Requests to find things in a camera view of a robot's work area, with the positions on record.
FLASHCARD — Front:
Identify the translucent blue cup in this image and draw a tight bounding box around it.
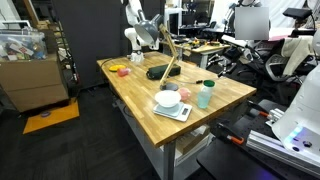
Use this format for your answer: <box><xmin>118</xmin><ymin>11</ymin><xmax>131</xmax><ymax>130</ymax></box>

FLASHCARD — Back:
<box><xmin>197</xmin><ymin>91</ymin><xmax>211</xmax><ymax>109</ymax></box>

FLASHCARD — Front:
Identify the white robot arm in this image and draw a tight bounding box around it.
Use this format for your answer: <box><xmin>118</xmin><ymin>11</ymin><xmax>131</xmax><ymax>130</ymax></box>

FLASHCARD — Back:
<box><xmin>272</xmin><ymin>65</ymin><xmax>320</xmax><ymax>162</ymax></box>

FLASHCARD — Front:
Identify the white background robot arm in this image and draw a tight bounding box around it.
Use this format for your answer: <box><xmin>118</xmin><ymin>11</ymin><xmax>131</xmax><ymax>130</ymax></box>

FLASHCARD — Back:
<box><xmin>120</xmin><ymin>0</ymin><xmax>159</xmax><ymax>63</ymax></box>

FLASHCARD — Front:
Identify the white bowl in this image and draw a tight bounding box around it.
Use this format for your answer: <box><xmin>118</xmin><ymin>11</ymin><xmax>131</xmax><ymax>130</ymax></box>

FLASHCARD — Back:
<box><xmin>155</xmin><ymin>90</ymin><xmax>181</xmax><ymax>108</ymax></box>

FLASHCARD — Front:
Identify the pink toy cup far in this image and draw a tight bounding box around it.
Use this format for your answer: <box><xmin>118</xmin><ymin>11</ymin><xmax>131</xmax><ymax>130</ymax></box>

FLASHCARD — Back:
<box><xmin>117</xmin><ymin>68</ymin><xmax>131</xmax><ymax>77</ymax></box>

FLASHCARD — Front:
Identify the white kitchen scale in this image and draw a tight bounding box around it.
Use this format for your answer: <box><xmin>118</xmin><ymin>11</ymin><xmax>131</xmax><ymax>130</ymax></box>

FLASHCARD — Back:
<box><xmin>153</xmin><ymin>102</ymin><xmax>192</xmax><ymax>122</ymax></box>

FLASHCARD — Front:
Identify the white mug green rim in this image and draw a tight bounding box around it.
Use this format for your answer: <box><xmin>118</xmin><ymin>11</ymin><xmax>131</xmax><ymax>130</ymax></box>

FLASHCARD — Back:
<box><xmin>201</xmin><ymin>80</ymin><xmax>215</xmax><ymax>94</ymax></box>

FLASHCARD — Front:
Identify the cardboard box under table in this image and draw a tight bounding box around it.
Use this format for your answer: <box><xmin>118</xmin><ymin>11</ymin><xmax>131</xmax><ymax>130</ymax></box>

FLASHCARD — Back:
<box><xmin>176</xmin><ymin>124</ymin><xmax>210</xmax><ymax>154</ymax></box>

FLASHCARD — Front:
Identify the background wooden desk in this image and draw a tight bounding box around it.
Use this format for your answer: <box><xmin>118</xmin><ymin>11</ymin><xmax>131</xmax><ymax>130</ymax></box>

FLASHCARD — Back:
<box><xmin>172</xmin><ymin>40</ymin><xmax>229</xmax><ymax>69</ymax></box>

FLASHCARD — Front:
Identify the wooden desk lamp grey shade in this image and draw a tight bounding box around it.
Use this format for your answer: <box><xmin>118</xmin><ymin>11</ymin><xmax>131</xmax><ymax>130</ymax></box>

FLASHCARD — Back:
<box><xmin>133</xmin><ymin>13</ymin><xmax>183</xmax><ymax>92</ymax></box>

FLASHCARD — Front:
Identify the orange floor mat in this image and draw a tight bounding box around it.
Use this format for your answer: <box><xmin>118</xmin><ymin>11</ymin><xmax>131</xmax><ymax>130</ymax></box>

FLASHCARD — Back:
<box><xmin>23</xmin><ymin>98</ymin><xmax>80</xmax><ymax>134</ymax></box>

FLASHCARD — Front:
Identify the office chair with cloth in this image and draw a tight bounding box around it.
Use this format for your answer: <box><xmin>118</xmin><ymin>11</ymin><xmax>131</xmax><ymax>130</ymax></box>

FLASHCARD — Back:
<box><xmin>265</xmin><ymin>35</ymin><xmax>314</xmax><ymax>82</ymax></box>

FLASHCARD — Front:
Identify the clear bin of items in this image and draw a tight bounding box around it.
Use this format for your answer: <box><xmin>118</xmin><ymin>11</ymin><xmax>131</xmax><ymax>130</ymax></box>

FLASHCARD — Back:
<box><xmin>0</xmin><ymin>29</ymin><xmax>47</xmax><ymax>61</ymax></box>

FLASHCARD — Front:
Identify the grey metal table frame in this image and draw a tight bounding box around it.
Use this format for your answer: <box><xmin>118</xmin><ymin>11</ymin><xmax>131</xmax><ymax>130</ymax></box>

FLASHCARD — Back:
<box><xmin>115</xmin><ymin>99</ymin><xmax>214</xmax><ymax>180</ymax></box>

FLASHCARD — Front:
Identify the black clamp orange handle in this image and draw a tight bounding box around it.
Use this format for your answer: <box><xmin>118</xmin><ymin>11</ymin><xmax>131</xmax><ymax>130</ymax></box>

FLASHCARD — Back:
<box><xmin>216</xmin><ymin>123</ymin><xmax>244</xmax><ymax>145</ymax></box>

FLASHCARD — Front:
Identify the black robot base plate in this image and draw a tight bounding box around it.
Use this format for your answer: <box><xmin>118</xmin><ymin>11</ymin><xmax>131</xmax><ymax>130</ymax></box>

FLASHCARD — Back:
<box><xmin>196</xmin><ymin>100</ymin><xmax>319</xmax><ymax>180</ymax></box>

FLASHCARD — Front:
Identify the aluminium rail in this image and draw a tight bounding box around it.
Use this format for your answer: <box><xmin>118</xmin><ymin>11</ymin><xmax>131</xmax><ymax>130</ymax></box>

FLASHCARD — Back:
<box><xmin>246</xmin><ymin>128</ymin><xmax>320</xmax><ymax>178</ymax></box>

